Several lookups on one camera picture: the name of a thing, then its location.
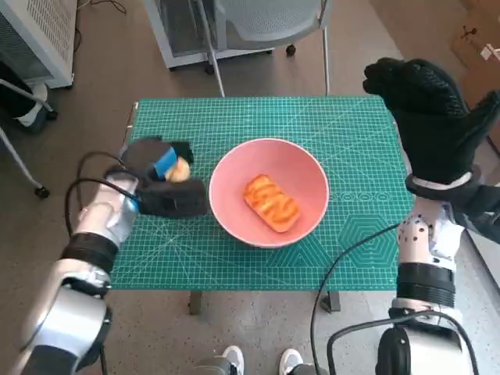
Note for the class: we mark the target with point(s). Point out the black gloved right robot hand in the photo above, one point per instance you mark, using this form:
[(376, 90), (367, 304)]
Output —
[(429, 117)]

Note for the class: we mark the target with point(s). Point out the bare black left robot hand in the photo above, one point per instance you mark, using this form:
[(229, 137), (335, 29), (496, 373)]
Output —
[(144, 152)]

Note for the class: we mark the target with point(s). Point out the round toy bread roll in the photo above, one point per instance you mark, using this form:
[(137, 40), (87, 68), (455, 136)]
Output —
[(179, 170)]

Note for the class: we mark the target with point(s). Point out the pink bowl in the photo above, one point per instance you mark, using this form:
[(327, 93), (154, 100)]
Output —
[(234, 203)]

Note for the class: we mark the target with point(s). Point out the long braided toy bread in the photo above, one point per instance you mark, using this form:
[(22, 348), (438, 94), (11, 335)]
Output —
[(271, 203)]

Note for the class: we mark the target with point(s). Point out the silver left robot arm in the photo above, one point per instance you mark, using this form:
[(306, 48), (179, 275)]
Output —
[(105, 211)]

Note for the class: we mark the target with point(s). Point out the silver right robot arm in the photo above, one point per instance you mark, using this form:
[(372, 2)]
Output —
[(418, 238)]

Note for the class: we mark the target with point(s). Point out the brown cardboard box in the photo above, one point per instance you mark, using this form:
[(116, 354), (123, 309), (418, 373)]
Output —
[(468, 54)]

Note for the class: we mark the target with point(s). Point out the green cutting mat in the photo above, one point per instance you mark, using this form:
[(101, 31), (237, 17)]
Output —
[(351, 136)]

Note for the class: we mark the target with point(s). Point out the black seat wheeled chair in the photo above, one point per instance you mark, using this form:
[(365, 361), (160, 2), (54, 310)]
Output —
[(15, 101)]

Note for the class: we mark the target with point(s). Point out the white perforated cabinet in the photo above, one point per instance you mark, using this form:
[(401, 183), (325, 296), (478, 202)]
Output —
[(51, 31)]

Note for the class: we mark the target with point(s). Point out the grey mesh chair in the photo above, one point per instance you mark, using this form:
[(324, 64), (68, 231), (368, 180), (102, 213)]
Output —
[(273, 19)]

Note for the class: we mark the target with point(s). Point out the dark table leg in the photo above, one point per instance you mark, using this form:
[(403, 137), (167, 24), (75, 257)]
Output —
[(331, 301)]

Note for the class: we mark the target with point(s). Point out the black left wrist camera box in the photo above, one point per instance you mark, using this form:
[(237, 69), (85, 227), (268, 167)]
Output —
[(176, 199)]

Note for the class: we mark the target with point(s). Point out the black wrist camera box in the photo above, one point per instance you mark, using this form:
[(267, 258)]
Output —
[(176, 199), (484, 211)]

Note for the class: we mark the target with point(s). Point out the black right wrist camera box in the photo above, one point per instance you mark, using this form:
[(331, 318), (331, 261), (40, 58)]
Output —
[(484, 211)]

